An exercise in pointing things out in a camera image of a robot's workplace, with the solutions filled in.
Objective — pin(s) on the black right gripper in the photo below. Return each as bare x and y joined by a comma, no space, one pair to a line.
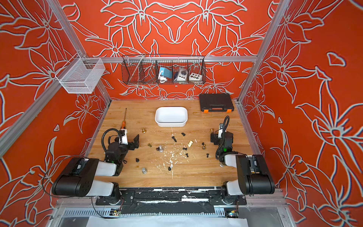
216,138

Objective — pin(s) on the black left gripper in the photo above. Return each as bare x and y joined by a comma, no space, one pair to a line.
132,142

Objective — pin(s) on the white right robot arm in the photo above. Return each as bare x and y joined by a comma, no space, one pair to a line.
253,176

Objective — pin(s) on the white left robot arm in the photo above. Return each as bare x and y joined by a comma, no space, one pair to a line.
78,177

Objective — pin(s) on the white plastic storage box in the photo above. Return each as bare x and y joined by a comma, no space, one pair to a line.
171,116

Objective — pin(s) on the white dotted box in basket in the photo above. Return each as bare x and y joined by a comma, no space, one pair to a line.
194,77

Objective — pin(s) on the blue box in basket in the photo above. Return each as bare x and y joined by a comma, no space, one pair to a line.
165,74

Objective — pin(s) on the black tool case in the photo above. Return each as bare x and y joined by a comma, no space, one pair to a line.
216,103

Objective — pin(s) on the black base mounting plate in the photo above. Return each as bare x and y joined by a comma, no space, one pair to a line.
174,201

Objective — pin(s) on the white device in basket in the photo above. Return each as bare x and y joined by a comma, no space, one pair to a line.
181,75

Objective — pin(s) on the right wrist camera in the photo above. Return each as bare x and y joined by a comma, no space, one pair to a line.
220,132

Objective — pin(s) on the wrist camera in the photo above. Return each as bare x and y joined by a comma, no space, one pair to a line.
220,132
123,137

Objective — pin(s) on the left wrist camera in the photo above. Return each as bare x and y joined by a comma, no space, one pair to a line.
123,137

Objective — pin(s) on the orange handled screwdriver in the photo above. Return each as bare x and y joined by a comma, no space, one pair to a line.
123,126

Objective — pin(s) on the black wire wall basket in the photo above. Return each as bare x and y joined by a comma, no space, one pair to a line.
144,69

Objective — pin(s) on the clear plastic wall bin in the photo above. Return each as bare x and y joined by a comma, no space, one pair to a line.
80,77

